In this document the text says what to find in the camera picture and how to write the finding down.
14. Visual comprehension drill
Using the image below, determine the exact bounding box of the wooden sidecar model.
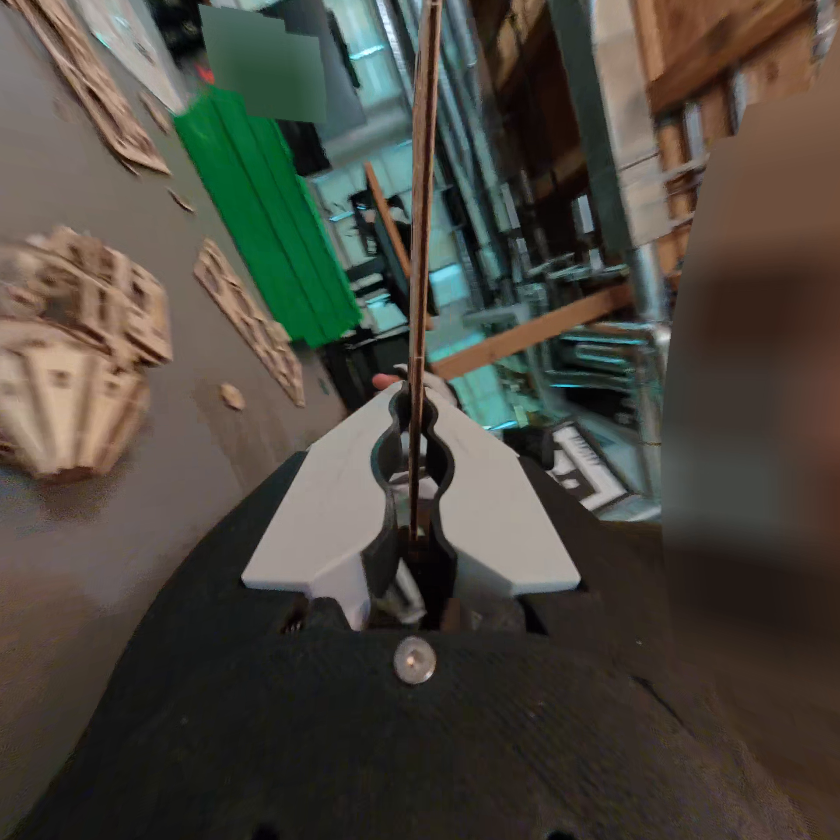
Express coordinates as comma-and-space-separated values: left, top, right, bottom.
0, 226, 175, 480

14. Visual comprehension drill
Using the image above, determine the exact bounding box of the grey desk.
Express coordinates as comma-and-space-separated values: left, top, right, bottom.
0, 0, 349, 828

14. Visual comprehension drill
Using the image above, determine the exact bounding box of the flat clear plastic sleeve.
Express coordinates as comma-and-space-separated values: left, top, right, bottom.
72, 0, 191, 112

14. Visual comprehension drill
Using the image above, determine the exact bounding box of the green storage bin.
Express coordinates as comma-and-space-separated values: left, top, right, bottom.
174, 85, 363, 349

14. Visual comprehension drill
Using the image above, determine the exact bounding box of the wooden beam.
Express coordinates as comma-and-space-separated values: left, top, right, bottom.
430, 282, 634, 383

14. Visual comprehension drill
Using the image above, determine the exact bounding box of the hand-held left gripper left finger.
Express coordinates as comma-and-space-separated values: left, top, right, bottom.
241, 381, 416, 632

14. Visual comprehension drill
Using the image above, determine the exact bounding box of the wooden parts sheet with slots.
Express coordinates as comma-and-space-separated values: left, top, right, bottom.
407, 0, 444, 546

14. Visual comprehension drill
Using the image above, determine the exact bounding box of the wooden sheet with oval cutouts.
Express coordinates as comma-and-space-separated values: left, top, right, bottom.
193, 238, 306, 408

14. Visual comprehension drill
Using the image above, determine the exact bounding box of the wooden sheet with gear cutouts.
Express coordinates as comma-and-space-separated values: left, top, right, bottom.
13, 0, 172, 175

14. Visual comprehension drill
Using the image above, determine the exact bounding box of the black framed marker sign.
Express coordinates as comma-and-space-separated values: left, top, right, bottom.
525, 420, 634, 514

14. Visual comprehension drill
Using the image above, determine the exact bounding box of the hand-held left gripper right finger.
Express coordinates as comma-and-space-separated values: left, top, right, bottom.
422, 386, 584, 599

